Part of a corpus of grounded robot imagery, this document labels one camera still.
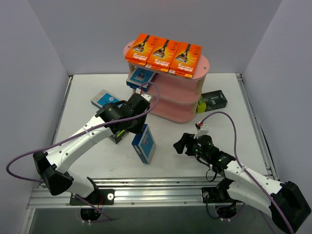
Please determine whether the small orange razor box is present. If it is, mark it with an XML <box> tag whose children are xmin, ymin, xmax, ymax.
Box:
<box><xmin>168</xmin><ymin>42</ymin><xmax>202</xmax><ymax>78</ymax></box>

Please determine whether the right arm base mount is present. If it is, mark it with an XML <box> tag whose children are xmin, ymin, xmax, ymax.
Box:
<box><xmin>201</xmin><ymin>185</ymin><xmax>245</xmax><ymax>222</ymax></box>

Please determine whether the pink three-tier shelf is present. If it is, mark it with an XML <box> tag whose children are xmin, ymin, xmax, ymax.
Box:
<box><xmin>123</xmin><ymin>40</ymin><xmax>210</xmax><ymax>123</ymax></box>

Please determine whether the black green razor box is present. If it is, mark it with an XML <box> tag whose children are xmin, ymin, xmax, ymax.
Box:
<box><xmin>109</xmin><ymin>130</ymin><xmax>128</xmax><ymax>144</ymax></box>
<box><xmin>196</xmin><ymin>90</ymin><xmax>228</xmax><ymax>114</ymax></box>

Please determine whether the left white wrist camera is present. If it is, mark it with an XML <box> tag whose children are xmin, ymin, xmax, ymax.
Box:
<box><xmin>135</xmin><ymin>88</ymin><xmax>153</xmax><ymax>103</ymax></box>

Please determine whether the blue razor box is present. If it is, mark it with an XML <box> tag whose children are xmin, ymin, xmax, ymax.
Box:
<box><xmin>91</xmin><ymin>89</ymin><xmax>120</xmax><ymax>109</ymax></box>
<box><xmin>126</xmin><ymin>67</ymin><xmax>158</xmax><ymax>89</ymax></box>
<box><xmin>132</xmin><ymin>124</ymin><xmax>156</xmax><ymax>164</ymax></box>

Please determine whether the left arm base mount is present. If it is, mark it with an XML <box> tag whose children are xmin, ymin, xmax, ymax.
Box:
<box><xmin>69</xmin><ymin>189</ymin><xmax>115</xmax><ymax>223</ymax></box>

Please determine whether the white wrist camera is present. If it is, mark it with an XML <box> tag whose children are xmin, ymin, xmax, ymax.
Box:
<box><xmin>194</xmin><ymin>120</ymin><xmax>209</xmax><ymax>138</ymax></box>
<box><xmin>135</xmin><ymin>88</ymin><xmax>153</xmax><ymax>103</ymax></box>

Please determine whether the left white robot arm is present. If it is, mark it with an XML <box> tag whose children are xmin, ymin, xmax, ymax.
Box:
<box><xmin>33</xmin><ymin>93</ymin><xmax>152</xmax><ymax>204</ymax></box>

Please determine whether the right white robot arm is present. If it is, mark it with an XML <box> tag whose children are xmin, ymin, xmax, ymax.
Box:
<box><xmin>173</xmin><ymin>133</ymin><xmax>312</xmax><ymax>234</ymax></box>

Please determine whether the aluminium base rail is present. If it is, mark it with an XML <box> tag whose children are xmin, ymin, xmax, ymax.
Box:
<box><xmin>26</xmin><ymin>179</ymin><xmax>292</xmax><ymax>209</ymax></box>

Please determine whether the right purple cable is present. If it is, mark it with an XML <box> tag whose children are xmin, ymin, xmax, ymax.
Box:
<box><xmin>199</xmin><ymin>111</ymin><xmax>295</xmax><ymax>234</ymax></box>

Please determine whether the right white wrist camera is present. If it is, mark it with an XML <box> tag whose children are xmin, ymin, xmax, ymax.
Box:
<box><xmin>194</xmin><ymin>120</ymin><xmax>209</xmax><ymax>138</ymax></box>

